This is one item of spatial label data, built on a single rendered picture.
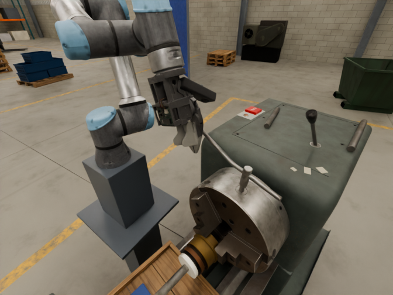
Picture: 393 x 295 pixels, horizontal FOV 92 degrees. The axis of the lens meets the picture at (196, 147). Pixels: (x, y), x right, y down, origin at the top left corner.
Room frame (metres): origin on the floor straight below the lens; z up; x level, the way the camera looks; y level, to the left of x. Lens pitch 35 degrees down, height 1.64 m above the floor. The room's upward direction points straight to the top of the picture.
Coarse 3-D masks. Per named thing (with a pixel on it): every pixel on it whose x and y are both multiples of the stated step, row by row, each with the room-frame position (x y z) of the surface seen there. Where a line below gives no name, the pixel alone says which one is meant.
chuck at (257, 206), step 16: (224, 176) 0.44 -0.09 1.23; (192, 192) 0.44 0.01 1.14; (208, 192) 0.40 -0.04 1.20; (224, 192) 0.36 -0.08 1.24; (256, 192) 0.37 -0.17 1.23; (192, 208) 0.45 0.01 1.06; (224, 208) 0.35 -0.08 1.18; (240, 208) 0.32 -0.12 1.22; (256, 208) 0.32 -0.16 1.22; (272, 208) 0.33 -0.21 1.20; (224, 224) 0.39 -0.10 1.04; (240, 224) 0.31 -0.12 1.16; (256, 224) 0.28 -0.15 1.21; (272, 224) 0.30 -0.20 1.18; (256, 240) 0.27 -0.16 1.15; (272, 240) 0.27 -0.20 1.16; (272, 256) 0.26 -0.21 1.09; (256, 272) 0.25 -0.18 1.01
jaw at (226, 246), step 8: (232, 232) 0.32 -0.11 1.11; (224, 240) 0.30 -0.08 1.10; (232, 240) 0.30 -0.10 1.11; (240, 240) 0.30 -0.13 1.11; (216, 248) 0.28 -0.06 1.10; (224, 248) 0.27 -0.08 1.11; (232, 248) 0.27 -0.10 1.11; (240, 248) 0.27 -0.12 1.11; (248, 248) 0.27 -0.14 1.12; (256, 248) 0.27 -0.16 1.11; (224, 256) 0.26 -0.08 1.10; (232, 256) 0.25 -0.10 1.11; (240, 256) 0.26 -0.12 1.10; (248, 256) 0.25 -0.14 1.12; (256, 256) 0.25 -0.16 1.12; (264, 256) 0.25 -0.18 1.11; (248, 264) 0.24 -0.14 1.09; (256, 264) 0.23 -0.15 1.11
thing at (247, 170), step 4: (244, 168) 0.36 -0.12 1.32; (248, 168) 0.36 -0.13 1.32; (244, 172) 0.36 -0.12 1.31; (248, 172) 0.35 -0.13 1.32; (244, 176) 0.36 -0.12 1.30; (248, 176) 0.35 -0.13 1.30; (240, 180) 0.37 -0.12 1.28; (244, 180) 0.36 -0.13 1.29; (248, 180) 0.36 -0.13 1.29; (240, 184) 0.36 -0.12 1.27; (244, 184) 0.36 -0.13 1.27; (240, 188) 0.36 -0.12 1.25; (240, 192) 0.36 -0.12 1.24
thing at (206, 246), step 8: (192, 240) 0.30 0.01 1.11; (200, 240) 0.29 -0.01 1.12; (208, 240) 0.30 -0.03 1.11; (216, 240) 0.30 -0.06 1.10; (192, 248) 0.27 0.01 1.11; (200, 248) 0.27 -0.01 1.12; (208, 248) 0.27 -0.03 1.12; (192, 256) 0.25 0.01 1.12; (200, 256) 0.25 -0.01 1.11; (208, 256) 0.25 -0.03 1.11; (216, 256) 0.26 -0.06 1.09; (200, 264) 0.23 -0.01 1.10; (208, 264) 0.24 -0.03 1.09; (200, 272) 0.22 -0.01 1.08
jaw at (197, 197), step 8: (200, 192) 0.42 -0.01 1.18; (192, 200) 0.39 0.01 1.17; (200, 200) 0.37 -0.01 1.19; (208, 200) 0.38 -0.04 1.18; (200, 208) 0.36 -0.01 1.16; (208, 208) 0.36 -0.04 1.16; (200, 216) 0.34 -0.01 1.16; (208, 216) 0.35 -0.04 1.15; (216, 216) 0.36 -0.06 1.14; (200, 224) 0.34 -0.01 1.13; (208, 224) 0.33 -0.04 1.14; (216, 224) 0.34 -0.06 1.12; (200, 232) 0.31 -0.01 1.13; (208, 232) 0.31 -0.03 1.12
